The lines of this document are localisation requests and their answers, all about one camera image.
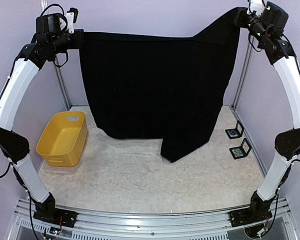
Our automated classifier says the far black brooch box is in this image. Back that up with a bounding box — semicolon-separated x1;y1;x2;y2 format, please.
225;120;245;139

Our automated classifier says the right aluminium frame post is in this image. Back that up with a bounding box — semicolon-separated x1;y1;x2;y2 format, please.
231;41;253;111

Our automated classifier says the near black brooch box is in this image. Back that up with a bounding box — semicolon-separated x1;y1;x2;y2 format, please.
229;138;252;160

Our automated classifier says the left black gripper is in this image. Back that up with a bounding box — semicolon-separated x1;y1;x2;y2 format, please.
48;28;85;54

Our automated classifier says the front aluminium rail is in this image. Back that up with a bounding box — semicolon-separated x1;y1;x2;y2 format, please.
6;198;298;240

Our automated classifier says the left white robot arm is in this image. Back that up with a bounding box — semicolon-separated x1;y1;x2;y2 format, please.
0;29;84;223

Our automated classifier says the yellow plastic basket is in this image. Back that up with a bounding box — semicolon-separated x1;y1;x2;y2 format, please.
36;111;88;167

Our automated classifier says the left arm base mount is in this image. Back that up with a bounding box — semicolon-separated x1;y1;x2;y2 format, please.
33;208;78;228

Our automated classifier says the aluminium frame post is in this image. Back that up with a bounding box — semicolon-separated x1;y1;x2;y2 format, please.
39;0;72;111
231;41;253;111

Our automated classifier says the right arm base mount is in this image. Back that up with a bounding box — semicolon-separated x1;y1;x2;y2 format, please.
229;207;273;228

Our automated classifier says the black t-shirt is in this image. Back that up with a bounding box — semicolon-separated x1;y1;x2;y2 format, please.
79;7;240;163

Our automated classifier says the black brooch box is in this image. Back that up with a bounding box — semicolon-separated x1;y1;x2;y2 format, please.
225;120;245;139
229;138;252;160

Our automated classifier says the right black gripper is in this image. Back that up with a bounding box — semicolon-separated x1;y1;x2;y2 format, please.
235;6;272;42

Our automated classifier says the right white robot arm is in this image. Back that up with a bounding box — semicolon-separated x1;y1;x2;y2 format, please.
234;0;300;222

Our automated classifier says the left aluminium frame post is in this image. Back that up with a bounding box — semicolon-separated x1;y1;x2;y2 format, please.
39;0;72;111

